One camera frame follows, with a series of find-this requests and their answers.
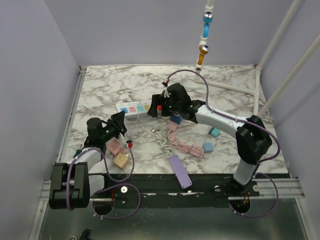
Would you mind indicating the beige cube socket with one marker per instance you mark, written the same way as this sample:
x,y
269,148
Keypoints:
x,y
121,160

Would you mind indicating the white power strip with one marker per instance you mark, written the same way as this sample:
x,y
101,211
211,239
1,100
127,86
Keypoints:
x,y
134,109

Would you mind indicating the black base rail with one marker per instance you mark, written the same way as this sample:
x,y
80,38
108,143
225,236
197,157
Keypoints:
x,y
163,191

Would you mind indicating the light blue plug adapter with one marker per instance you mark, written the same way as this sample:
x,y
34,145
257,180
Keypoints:
x,y
207,147

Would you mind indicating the teal plug adapter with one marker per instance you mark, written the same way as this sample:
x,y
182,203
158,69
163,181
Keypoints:
x,y
214,132

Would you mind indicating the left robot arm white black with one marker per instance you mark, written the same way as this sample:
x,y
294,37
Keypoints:
x,y
70,182

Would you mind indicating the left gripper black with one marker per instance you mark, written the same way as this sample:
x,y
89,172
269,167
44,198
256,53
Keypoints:
x,y
118,125

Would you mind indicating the purple USB power strip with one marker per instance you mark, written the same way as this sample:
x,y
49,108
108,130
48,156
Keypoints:
x,y
180,171

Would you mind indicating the pink cube socket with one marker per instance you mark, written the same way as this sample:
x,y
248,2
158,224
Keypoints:
x,y
115,147

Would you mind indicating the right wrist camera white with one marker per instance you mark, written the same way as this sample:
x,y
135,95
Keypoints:
x,y
166,92

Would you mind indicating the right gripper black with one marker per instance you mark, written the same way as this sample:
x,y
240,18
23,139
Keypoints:
x,y
157,98

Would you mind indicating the blue cube socket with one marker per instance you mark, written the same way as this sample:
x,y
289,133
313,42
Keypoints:
x,y
176,119

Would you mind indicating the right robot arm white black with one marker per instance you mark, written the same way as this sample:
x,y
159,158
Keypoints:
x,y
252,138

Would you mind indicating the blue orange pipe stand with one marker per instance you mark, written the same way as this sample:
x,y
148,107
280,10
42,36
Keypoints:
x,y
207,19

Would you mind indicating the pink power strip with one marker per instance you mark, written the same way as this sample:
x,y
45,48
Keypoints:
x,y
172,126

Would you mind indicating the white PVC pipe frame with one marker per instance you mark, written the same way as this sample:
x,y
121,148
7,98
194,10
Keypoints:
x,y
284,61

